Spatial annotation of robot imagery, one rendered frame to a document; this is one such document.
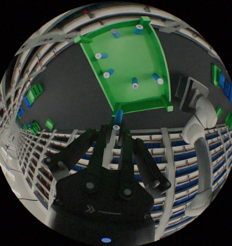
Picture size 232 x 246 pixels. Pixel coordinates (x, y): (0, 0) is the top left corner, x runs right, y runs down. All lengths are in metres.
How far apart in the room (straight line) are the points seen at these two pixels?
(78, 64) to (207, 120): 1.15
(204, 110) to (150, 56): 0.51
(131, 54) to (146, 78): 0.09
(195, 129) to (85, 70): 1.03
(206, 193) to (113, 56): 0.72
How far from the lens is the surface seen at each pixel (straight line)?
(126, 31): 0.30
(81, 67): 0.89
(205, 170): 0.57
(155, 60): 0.29
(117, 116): 0.23
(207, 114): 0.65
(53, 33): 0.53
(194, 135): 0.64
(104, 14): 0.52
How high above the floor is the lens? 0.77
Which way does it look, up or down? 43 degrees down
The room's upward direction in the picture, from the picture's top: 168 degrees counter-clockwise
